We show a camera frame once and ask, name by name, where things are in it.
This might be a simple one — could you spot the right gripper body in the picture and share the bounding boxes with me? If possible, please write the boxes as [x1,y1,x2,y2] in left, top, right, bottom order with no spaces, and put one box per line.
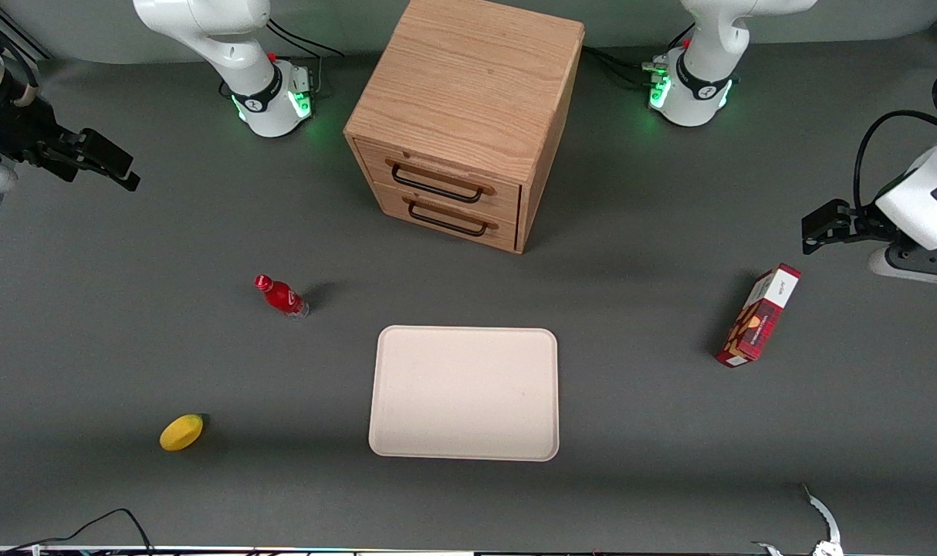
[0,76,62,166]

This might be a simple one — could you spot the red coke bottle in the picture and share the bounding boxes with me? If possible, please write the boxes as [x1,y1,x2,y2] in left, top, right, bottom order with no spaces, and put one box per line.
[253,274,311,320]

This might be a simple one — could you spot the beige plastic tray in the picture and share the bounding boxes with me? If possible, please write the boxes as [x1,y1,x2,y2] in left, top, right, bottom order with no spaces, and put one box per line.
[368,325,560,463]

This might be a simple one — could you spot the red cookie box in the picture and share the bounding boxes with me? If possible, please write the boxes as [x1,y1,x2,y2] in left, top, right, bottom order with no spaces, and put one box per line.
[715,263,802,368]

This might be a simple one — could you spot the yellow lemon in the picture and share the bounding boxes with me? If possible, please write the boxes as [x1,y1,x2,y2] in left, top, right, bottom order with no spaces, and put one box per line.
[159,414,205,453]

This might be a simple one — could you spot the wooden drawer cabinet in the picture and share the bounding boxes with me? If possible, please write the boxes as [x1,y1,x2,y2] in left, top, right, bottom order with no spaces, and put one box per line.
[343,0,586,255]

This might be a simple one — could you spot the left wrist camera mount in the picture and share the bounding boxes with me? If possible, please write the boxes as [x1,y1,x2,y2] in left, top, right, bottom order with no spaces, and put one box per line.
[868,241,937,288]

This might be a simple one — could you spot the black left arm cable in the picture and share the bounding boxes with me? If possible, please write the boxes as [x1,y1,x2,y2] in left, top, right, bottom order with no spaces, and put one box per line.
[854,68,937,211]

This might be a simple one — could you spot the black right base cables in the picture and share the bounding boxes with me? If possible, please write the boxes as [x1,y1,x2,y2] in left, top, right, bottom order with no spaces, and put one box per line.
[266,17,347,95]

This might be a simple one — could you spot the black base cables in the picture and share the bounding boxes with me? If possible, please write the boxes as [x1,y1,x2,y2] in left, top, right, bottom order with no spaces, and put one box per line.
[266,17,347,95]
[583,23,695,90]

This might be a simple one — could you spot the black left base cables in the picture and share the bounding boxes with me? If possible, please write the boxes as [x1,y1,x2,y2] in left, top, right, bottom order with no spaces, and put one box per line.
[583,23,695,90]

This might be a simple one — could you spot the wooden drawer with black handle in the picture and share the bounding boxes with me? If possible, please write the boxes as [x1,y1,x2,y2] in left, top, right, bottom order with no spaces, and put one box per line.
[370,182,518,253]
[354,139,523,225]

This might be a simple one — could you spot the thin black floor cable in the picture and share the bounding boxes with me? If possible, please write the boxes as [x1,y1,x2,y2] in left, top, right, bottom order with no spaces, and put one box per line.
[0,507,154,556]

